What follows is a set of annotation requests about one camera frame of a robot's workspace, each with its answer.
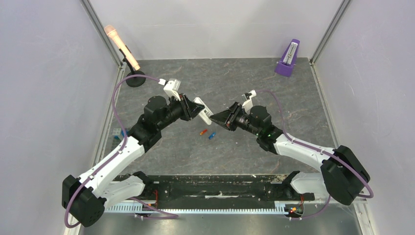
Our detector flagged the red orange battery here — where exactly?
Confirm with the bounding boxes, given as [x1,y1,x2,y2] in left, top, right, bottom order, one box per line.
[199,129,208,135]

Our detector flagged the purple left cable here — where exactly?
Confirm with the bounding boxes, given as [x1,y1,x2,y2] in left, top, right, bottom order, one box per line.
[64,74,180,229]

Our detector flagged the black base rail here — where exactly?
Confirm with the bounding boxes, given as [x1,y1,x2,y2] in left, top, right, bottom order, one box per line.
[134,171,315,210]

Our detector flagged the white remote control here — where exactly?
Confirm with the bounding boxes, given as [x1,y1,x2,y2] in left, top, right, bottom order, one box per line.
[193,97,213,125]

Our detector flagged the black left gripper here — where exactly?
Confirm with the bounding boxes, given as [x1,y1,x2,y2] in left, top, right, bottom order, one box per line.
[157,93,206,131]

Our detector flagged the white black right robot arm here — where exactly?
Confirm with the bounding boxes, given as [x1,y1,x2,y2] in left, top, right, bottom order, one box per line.
[209,102,370,206]

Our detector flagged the purple metronome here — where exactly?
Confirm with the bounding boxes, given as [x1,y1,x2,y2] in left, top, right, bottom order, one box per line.
[275,39,300,77]

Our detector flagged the blue battery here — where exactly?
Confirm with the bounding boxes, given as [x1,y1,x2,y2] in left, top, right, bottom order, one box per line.
[208,132,216,140]

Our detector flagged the blue grey toy blocks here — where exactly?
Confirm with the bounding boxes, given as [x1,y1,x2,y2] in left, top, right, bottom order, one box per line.
[112,128,128,142]

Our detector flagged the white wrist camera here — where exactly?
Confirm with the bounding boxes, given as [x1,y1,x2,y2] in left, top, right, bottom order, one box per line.
[158,79,181,101]
[242,90,256,113]

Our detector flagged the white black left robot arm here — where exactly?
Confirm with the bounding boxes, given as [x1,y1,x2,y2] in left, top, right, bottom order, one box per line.
[62,94,213,228]

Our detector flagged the pink microphone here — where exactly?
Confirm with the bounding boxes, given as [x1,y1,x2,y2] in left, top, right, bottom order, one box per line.
[104,25,140,71]

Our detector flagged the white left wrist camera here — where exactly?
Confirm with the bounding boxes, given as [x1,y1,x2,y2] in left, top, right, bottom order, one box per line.
[158,79,181,101]

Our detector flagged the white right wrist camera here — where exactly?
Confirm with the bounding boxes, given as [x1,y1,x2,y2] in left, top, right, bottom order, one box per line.
[242,90,256,113]

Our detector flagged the white toothed cable strip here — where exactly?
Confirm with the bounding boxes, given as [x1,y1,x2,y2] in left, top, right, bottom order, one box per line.
[105,201,289,215]

